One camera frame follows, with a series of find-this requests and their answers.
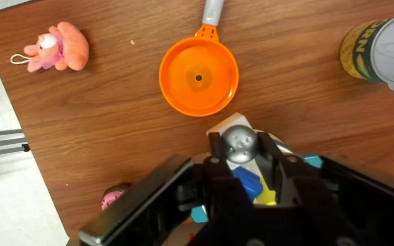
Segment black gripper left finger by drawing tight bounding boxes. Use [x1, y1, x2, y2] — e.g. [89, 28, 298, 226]
[204, 131, 257, 246]

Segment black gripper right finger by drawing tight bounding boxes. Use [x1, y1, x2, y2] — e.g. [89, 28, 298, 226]
[256, 131, 345, 246]

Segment silver metal ball object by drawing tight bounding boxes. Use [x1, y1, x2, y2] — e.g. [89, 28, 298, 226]
[205, 112, 294, 166]

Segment white pot teal rim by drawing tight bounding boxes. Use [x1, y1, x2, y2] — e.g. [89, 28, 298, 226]
[189, 138, 324, 226]

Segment blue toy block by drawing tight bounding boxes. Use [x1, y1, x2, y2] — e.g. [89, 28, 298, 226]
[231, 166, 262, 202]

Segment yellow toy block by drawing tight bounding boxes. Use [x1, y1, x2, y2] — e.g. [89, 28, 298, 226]
[253, 177, 277, 207]

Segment pink cupcake toy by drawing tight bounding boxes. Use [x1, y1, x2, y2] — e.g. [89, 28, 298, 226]
[100, 182, 132, 212]

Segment yellow green corn can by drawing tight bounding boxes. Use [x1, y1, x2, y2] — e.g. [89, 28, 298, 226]
[339, 11, 394, 93]

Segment pink plush bunny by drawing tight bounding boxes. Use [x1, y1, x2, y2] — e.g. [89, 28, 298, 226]
[9, 21, 90, 74]

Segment grey tripod legs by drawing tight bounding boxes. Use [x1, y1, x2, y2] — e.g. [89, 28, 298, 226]
[0, 129, 30, 156]

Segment orange saucepan grey handle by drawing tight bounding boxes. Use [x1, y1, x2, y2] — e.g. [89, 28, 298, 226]
[157, 0, 241, 119]

